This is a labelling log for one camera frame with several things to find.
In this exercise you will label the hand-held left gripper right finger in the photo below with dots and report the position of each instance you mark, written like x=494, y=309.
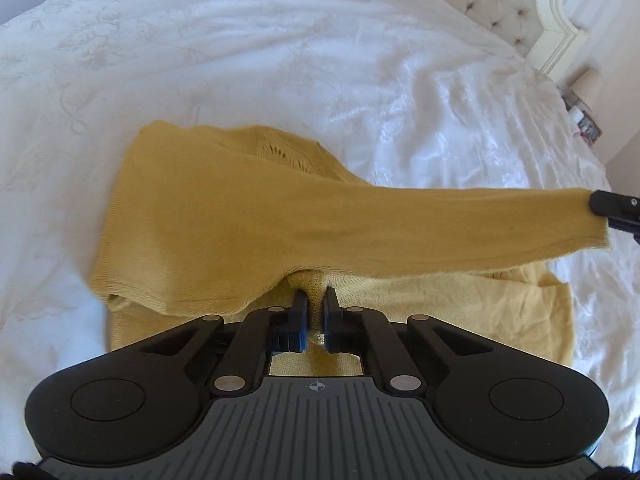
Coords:
x=326, y=327

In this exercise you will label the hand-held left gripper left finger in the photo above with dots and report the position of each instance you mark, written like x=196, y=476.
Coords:
x=302, y=327

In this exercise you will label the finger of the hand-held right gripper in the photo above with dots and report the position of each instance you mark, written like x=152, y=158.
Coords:
x=627, y=226
x=612, y=204

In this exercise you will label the yellow knit sweater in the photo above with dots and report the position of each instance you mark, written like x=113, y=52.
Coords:
x=280, y=220

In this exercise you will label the beige bedside lamp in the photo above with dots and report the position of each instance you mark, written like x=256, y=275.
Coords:
x=586, y=85

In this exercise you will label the white embroidered bedspread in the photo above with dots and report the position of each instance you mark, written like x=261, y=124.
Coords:
x=310, y=60

